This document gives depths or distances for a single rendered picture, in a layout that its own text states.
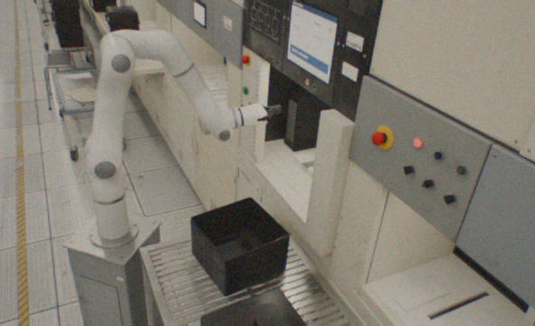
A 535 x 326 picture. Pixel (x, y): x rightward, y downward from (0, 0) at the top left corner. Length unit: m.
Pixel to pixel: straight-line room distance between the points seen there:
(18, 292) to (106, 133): 1.51
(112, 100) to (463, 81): 1.08
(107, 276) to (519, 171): 1.49
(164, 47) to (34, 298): 1.77
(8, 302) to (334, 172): 2.04
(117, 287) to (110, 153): 0.58
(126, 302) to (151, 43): 1.03
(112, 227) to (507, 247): 1.36
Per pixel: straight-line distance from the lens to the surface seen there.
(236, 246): 1.79
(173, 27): 3.37
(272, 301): 1.48
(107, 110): 1.59
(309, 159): 2.14
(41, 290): 2.88
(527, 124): 1.00
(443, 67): 1.12
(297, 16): 1.61
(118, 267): 1.82
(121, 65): 1.47
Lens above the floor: 1.96
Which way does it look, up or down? 31 degrees down
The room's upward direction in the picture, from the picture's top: 4 degrees clockwise
